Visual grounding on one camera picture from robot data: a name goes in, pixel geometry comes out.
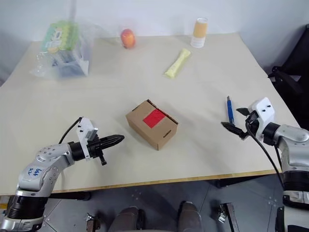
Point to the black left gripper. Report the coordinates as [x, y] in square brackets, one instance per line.
[95, 148]

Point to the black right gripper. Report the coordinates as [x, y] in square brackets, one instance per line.
[253, 123]

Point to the blue utility knife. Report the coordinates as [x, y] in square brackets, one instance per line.
[230, 111]

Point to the brown cardboard box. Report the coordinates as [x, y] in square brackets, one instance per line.
[154, 135]

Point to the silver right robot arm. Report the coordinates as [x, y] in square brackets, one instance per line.
[293, 149]

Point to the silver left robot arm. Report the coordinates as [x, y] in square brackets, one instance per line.
[36, 174]

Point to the red tape patch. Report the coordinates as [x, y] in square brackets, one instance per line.
[154, 118]

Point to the black chair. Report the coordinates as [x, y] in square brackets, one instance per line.
[294, 79]

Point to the dark rounded shape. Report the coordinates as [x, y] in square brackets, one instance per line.
[129, 220]
[190, 216]

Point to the yellow wrapped snack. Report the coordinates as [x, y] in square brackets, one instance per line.
[177, 64]

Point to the blue and white package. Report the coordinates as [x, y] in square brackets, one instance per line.
[70, 66]

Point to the orange and white paper cup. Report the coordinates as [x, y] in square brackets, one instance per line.
[199, 33]

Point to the clear plastic bag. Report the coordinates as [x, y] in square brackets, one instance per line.
[89, 41]

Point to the red yellow apple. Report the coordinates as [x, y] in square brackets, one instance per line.
[128, 38]

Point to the green packaged goods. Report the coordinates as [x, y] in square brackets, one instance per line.
[60, 36]

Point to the yellow floor object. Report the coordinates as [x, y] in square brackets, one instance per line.
[2, 205]

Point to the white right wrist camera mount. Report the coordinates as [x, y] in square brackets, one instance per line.
[265, 113]

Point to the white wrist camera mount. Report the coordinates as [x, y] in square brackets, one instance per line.
[265, 113]
[84, 128]

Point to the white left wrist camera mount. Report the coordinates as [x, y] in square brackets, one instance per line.
[84, 128]

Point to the metal clamp bracket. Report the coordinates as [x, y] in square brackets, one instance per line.
[93, 223]
[228, 216]

